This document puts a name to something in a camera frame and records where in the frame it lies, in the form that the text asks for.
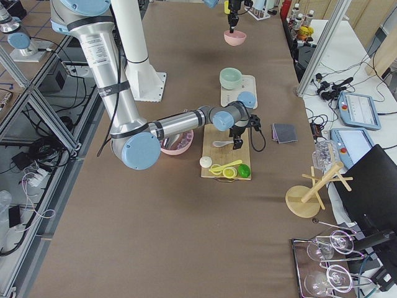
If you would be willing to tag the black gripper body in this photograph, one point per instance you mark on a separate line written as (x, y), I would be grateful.
(232, 8)
(237, 131)

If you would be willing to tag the small pink bowl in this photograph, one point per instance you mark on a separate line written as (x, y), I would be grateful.
(234, 39)

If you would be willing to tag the white ceramic spoon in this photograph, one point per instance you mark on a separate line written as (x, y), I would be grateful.
(219, 144)

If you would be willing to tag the top green bowl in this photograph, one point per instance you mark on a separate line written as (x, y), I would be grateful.
(230, 77)

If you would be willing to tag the large pink bowl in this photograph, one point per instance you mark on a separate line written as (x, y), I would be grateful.
(183, 146)

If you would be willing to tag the yellow plastic knife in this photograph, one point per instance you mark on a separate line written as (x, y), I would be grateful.
(233, 163)

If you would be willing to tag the bamboo cutting board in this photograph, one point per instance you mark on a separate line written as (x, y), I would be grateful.
(225, 154)

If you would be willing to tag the green lime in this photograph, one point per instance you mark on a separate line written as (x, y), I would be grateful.
(244, 171)

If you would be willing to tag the white rabbit tray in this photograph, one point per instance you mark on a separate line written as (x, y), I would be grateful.
(248, 83)

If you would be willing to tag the grey folded cloth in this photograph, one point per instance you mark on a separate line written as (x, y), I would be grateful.
(284, 133)

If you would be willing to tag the metal scoop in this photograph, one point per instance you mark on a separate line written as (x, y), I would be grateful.
(171, 142)

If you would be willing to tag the wooden cup stand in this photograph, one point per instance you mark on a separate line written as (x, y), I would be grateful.
(305, 201)

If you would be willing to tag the blue teach pendant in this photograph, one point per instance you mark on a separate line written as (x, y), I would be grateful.
(352, 144)
(358, 110)

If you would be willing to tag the wine glass rack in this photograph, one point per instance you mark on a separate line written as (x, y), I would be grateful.
(321, 265)

